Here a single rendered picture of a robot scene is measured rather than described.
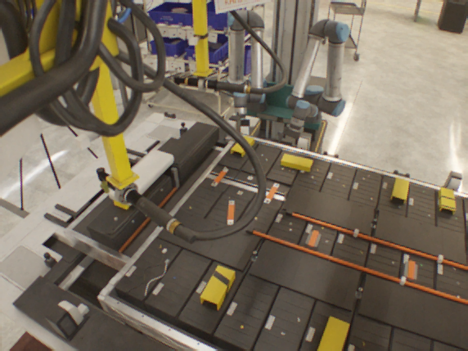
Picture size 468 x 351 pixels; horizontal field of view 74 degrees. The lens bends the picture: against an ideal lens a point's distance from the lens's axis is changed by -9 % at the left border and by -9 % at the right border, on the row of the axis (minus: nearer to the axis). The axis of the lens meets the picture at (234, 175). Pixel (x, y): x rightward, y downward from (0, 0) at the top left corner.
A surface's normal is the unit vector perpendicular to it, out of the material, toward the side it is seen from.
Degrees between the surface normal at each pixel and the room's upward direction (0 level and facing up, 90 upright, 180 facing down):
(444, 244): 0
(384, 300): 0
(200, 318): 0
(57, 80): 58
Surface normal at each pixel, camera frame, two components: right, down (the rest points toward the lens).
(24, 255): 0.00, -0.77
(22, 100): 0.82, -0.26
